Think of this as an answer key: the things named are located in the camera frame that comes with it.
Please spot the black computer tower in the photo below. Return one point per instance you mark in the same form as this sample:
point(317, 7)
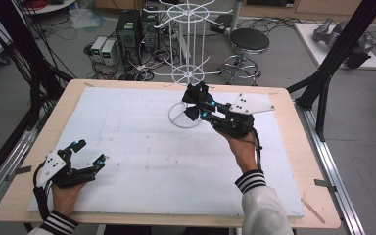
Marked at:
point(149, 31)
point(128, 32)

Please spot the aluminium rail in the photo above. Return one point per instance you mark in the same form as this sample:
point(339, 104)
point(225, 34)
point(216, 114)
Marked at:
point(333, 169)
point(9, 160)

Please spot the black round stool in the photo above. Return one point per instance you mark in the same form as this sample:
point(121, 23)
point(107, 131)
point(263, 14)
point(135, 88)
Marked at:
point(248, 40)

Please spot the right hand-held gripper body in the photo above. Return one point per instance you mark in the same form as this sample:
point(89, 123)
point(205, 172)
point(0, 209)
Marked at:
point(238, 124)

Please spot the clear plastic bag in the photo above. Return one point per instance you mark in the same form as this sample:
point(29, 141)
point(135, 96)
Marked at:
point(86, 19)

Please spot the white foam board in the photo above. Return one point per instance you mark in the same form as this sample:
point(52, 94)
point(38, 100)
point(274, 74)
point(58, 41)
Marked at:
point(143, 156)

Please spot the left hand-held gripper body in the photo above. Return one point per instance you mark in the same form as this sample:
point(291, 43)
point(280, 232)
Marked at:
point(68, 173)

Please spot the black metal frame post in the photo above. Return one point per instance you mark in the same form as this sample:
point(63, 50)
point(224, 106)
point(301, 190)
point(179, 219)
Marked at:
point(23, 49)

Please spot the thin wooden strip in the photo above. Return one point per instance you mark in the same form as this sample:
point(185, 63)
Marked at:
point(313, 210)

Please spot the white floor platform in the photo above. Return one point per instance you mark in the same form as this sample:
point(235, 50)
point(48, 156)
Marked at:
point(310, 42)

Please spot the person's left hand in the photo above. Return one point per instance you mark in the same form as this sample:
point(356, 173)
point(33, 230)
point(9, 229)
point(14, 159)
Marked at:
point(65, 199)

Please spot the grey power supply unit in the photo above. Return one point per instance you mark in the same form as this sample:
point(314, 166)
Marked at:
point(98, 49)
point(110, 52)

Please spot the black metal frame strut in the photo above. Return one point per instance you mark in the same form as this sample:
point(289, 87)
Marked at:
point(336, 55)

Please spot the white round table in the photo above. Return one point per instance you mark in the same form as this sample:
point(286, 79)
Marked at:
point(49, 7)

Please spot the person's right hand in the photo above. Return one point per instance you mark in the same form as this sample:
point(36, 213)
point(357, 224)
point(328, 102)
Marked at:
point(244, 153)

